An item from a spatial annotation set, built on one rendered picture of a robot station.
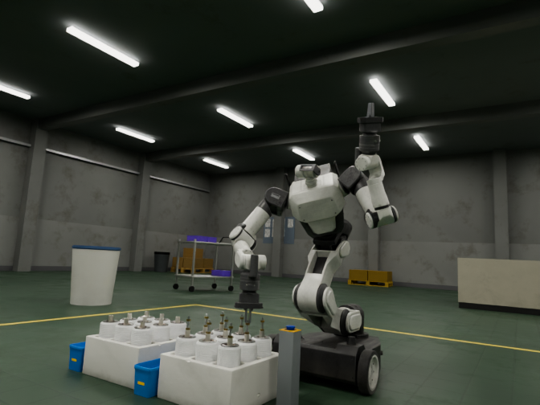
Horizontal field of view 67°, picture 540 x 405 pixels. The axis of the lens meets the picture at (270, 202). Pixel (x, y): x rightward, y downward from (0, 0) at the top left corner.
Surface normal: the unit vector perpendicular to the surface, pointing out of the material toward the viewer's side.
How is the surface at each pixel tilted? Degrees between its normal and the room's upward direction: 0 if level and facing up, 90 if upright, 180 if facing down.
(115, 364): 90
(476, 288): 90
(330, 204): 129
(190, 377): 90
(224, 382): 90
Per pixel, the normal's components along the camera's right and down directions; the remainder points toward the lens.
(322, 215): -0.08, 0.52
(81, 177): 0.85, -0.03
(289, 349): -0.54, -0.14
